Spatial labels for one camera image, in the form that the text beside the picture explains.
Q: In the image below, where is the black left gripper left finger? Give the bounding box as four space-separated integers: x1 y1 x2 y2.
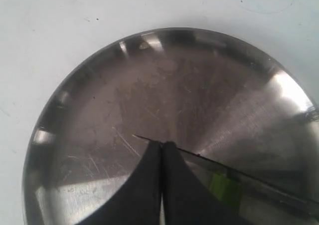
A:
79 141 161 225

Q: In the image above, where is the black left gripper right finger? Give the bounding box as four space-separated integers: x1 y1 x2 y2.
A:
161 142 249 225

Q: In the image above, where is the dark green round vegetable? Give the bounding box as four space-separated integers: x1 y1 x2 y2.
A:
209 173 243 213

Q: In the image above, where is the round stainless steel plate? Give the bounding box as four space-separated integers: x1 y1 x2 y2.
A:
22 28 319 225

